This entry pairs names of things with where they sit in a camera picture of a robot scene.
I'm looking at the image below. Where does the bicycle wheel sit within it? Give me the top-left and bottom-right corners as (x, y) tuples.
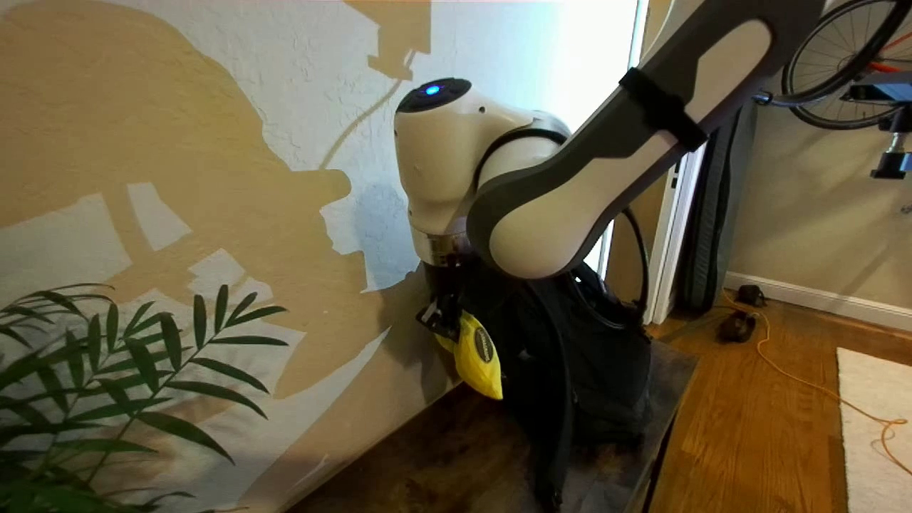
(777, 0), (912, 131)

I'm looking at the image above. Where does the black velcro strap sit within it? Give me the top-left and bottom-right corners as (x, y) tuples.
(616, 67), (713, 155)

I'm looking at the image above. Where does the white rug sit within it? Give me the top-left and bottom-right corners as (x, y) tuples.
(835, 346), (912, 513)

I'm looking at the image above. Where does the black backpack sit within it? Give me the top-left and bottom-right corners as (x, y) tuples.
(425, 253), (670, 513)

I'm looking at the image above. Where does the orange floor cable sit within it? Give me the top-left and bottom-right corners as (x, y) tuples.
(745, 295), (912, 480)

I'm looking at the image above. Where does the green palm houseplant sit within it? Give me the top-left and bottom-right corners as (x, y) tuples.
(0, 282), (291, 513)

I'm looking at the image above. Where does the tall black bag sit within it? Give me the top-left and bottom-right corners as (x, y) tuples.
(674, 98), (751, 319)

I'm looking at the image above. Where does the dark shoe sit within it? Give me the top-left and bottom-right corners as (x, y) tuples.
(714, 309), (761, 346)
(732, 282), (770, 310)

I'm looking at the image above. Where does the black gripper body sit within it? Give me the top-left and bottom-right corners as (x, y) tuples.
(425, 238), (477, 303)

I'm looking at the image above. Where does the blue and black bike stand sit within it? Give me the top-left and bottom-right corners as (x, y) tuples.
(839, 77), (912, 182)

